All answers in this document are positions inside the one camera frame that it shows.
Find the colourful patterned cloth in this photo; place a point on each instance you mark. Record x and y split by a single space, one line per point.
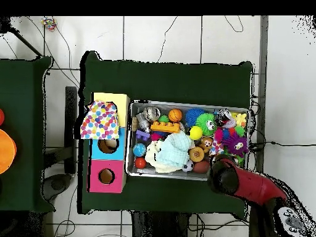
217 148
99 121

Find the small colourful toy on floor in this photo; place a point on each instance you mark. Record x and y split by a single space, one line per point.
48 22

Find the small orange basketball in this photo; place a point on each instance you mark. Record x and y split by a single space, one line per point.
175 115

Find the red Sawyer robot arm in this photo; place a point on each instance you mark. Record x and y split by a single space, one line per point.
252 185

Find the green covered side table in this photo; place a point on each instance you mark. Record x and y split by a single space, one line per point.
24 98

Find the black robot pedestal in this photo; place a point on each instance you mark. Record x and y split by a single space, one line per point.
158 227

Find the green spiky ball with eyes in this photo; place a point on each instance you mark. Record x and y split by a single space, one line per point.
205 121

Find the purple spiky monster toy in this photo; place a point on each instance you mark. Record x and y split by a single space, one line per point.
236 144

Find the blue spiky ball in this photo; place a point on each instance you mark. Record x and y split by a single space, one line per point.
193 116

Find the dark green table cloth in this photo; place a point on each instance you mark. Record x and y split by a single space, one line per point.
148 79

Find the orange bowl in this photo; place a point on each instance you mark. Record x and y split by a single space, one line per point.
6 150

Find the shallow clear bin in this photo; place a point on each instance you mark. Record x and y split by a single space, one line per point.
129 165

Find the wooden box with three holes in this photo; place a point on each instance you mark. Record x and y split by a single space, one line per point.
106 175

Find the blue globe ball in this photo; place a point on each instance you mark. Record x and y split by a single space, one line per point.
139 149

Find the cream yellow cloth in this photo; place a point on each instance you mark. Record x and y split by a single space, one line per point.
150 154

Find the brown monkey toy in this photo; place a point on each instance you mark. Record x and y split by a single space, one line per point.
206 144

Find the crushed silver can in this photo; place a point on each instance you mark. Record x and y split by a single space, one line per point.
150 113

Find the yellow ball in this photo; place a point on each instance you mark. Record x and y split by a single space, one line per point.
196 132

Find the small brown football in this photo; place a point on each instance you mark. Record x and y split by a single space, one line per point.
200 166

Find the small soccer ball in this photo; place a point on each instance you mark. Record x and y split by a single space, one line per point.
187 166

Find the orange building block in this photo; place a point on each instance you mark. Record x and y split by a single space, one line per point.
165 127

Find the light teal cloth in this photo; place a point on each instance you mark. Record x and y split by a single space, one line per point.
175 148

